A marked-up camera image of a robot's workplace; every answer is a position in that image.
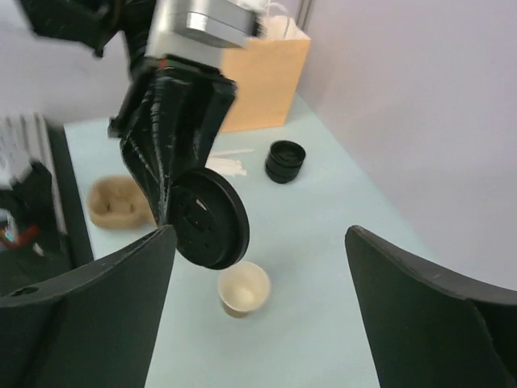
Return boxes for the brown paper coffee cup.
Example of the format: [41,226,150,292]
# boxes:
[217,261,271,318]

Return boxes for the left aluminium frame post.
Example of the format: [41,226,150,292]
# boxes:
[296,0,315,31]

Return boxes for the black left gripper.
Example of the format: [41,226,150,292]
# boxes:
[107,57,237,226]

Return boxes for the brown pulp cup carrier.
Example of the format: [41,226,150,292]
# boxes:
[86,175,156,230]

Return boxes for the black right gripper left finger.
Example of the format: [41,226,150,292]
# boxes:
[1,226,176,387]

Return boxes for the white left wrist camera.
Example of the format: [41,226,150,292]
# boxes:
[145,0,264,69]

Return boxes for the stack of black cup lids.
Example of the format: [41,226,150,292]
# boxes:
[265,140,306,184]

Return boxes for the black plastic cup lid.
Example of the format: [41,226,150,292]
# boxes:
[170,167,250,270]

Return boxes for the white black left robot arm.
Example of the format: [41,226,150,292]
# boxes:
[19,1,256,226]

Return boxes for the brown paper bag white handles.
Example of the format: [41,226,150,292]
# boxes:
[221,1,311,132]

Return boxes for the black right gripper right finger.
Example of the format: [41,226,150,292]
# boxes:
[344,226,516,388]

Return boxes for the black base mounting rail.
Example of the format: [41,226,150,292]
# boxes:
[1,114,94,282]

